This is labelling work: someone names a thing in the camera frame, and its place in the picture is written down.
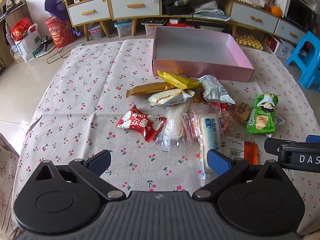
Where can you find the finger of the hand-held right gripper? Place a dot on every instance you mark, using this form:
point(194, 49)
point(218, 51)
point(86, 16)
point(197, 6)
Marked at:
point(272, 146)
point(313, 139)

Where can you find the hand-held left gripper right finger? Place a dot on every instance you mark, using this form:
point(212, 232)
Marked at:
point(218, 161)

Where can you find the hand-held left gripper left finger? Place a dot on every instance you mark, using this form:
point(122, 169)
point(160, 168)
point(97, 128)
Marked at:
point(100, 158)

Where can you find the orange white snack packet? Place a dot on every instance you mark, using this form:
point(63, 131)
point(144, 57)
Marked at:
point(233, 147)

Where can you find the white long bread packet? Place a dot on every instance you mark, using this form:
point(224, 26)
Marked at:
point(211, 135)

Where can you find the green chips packet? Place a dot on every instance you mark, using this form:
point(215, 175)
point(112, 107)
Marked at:
point(262, 113)

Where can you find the clear pink snack packet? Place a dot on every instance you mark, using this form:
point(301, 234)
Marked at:
point(191, 127)

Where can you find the brown cracker packet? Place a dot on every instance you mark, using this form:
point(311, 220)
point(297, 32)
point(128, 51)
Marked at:
point(241, 112)

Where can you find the large red white snack packet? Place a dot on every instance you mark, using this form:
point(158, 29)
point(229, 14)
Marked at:
point(140, 122)

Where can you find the small red snack packet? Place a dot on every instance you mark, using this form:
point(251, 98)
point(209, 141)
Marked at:
point(223, 107)

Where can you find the clear rice cracker packet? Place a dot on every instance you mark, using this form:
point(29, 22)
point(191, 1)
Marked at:
point(173, 122)

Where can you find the silver teal snack packet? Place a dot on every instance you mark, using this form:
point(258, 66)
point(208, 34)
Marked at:
point(215, 88)

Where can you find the cream white snack packet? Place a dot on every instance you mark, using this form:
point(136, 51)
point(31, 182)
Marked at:
point(167, 97)

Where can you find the gold brown snack packet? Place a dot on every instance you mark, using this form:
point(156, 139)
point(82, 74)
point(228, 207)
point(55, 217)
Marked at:
point(147, 88)

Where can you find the yellow snack packet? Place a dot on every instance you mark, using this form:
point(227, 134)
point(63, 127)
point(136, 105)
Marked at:
point(180, 80)

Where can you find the pink cardboard box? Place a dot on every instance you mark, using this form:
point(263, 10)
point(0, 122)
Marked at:
point(195, 47)

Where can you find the orange lattice snack packet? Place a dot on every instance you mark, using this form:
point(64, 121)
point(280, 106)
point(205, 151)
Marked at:
point(197, 97)

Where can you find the cherry print tablecloth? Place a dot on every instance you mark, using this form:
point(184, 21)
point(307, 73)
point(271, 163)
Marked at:
point(75, 92)

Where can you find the blue plastic stool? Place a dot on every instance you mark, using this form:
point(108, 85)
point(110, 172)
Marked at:
point(312, 62)

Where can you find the beige printed cloth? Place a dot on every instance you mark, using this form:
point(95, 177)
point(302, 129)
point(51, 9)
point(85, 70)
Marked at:
point(7, 180)

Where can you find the white patterned box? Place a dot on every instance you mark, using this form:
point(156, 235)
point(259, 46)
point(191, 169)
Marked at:
point(283, 48)

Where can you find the yellow egg tray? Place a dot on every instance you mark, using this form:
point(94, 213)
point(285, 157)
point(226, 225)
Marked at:
point(248, 42)

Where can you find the clear storage box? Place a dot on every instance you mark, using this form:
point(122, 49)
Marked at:
point(96, 32)
point(122, 28)

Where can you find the black microwave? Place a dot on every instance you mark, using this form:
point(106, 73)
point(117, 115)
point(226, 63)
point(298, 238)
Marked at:
point(300, 12)

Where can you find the wooden low cabinet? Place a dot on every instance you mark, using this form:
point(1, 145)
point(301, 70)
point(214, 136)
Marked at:
point(232, 25)

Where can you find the white paper bag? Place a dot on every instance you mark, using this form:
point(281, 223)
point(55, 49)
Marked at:
point(28, 47)

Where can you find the red gold gift box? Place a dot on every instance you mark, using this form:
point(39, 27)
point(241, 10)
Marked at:
point(60, 32)

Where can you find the orange fruit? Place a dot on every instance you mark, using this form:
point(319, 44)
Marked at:
point(276, 11)

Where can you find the stack of papers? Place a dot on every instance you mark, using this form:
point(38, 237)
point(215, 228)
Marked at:
point(210, 10)

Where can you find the red gift bag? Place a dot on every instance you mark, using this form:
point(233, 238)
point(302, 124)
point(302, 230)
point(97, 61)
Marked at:
point(21, 30)

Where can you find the black storage box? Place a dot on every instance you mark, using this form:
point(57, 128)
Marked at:
point(177, 8)

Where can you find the purple fan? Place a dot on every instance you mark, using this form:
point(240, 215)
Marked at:
point(56, 5)

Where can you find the wooden bookshelf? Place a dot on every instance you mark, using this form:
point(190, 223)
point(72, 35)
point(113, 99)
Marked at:
point(12, 2)

